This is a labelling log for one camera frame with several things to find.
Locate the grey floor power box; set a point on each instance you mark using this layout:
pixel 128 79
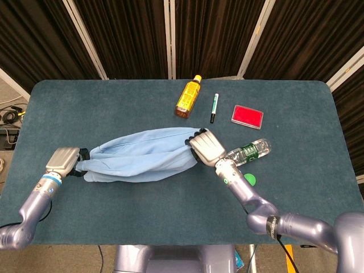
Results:
pixel 7 139

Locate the black curtain partition panel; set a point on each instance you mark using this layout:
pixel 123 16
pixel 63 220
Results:
pixel 213 37
pixel 351 113
pixel 307 37
pixel 128 37
pixel 34 34

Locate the amber tea bottle yellow label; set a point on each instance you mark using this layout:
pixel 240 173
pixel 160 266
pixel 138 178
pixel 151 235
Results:
pixel 187 96

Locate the white cylindrical post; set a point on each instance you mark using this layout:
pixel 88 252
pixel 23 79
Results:
pixel 252 258

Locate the light blue cloth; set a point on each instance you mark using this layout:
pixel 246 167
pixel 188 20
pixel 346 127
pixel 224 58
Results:
pixel 136 159

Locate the teal felt table cover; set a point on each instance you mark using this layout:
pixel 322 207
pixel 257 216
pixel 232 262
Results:
pixel 113 108

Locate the lilac robot torso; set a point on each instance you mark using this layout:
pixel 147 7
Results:
pixel 170 258

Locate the right lilac robot arm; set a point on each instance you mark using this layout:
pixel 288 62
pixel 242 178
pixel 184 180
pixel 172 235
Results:
pixel 298 224

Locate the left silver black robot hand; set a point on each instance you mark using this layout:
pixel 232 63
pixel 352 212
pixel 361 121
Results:
pixel 62 160

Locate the green foam ball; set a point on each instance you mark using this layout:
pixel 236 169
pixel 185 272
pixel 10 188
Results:
pixel 251 179

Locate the left lilac robot arm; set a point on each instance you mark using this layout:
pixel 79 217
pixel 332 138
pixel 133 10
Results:
pixel 34 204

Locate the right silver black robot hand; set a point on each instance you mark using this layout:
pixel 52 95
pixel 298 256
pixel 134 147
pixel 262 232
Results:
pixel 206 146

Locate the green and white marker pen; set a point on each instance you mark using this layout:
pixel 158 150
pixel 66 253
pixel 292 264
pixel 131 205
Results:
pixel 214 105

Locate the red ink pad case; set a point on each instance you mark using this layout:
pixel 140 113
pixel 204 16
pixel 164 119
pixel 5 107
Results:
pixel 247 116

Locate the clear water bottle green label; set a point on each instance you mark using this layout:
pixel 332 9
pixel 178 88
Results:
pixel 250 150

